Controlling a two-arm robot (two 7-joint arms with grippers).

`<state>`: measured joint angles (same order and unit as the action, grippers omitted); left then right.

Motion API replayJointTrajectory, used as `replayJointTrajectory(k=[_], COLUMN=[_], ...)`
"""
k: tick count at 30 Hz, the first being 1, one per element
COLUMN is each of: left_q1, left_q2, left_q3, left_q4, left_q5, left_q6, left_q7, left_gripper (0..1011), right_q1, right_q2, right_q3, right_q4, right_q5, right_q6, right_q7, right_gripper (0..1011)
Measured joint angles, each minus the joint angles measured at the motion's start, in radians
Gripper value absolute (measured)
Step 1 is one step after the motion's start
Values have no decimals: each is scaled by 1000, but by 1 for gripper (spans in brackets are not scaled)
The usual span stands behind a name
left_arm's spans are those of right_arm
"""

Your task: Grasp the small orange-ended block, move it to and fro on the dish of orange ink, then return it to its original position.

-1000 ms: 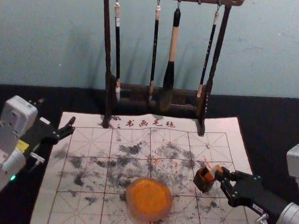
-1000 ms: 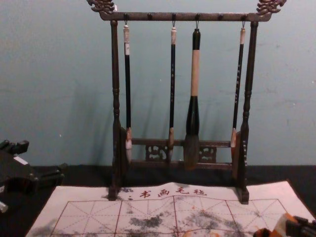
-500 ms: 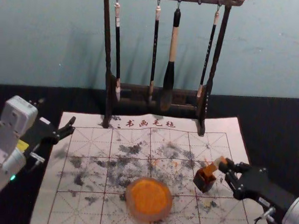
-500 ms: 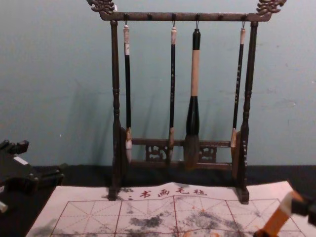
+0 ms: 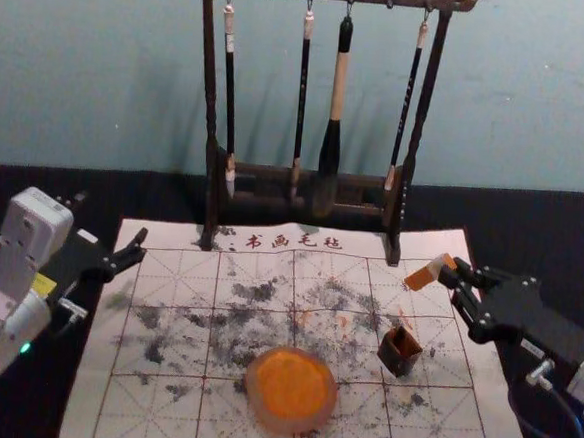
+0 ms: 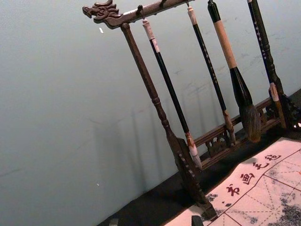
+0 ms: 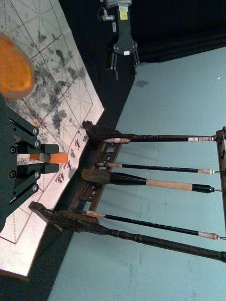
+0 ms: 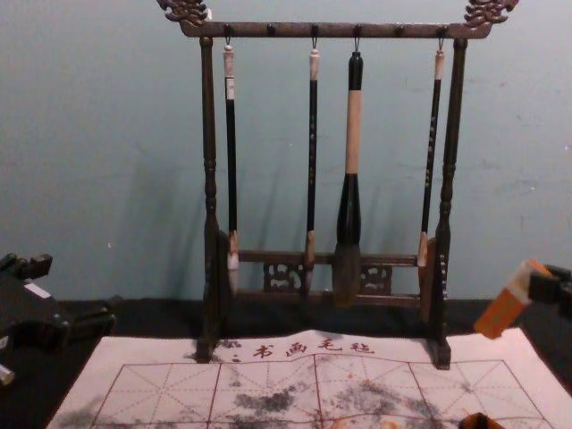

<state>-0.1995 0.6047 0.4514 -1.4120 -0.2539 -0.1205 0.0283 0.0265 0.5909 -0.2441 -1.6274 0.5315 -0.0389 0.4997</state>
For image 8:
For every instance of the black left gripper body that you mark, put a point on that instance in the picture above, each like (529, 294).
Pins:
(27, 317)

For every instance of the black box with orange rim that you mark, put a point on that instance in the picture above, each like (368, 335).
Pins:
(477, 422)

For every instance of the white felt mat red grid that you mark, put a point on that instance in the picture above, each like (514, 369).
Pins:
(313, 393)

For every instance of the large black and tan brush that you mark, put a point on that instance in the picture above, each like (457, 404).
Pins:
(350, 210)

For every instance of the dark carved wooden brush rack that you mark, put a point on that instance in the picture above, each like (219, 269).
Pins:
(451, 134)

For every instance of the thin black brush tan tip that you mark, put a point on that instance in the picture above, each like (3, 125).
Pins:
(432, 147)

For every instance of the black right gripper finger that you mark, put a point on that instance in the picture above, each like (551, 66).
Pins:
(552, 289)
(561, 271)

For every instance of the orange rectangular seal stone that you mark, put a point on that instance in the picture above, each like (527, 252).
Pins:
(502, 308)

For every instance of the slim black brush brown tip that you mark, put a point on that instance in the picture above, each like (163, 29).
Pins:
(312, 156)

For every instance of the black brush with white label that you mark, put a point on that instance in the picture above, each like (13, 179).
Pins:
(231, 156)

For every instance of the black table cloth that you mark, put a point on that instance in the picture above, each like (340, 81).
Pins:
(156, 317)

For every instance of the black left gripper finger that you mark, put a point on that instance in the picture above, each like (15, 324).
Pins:
(91, 322)
(33, 266)

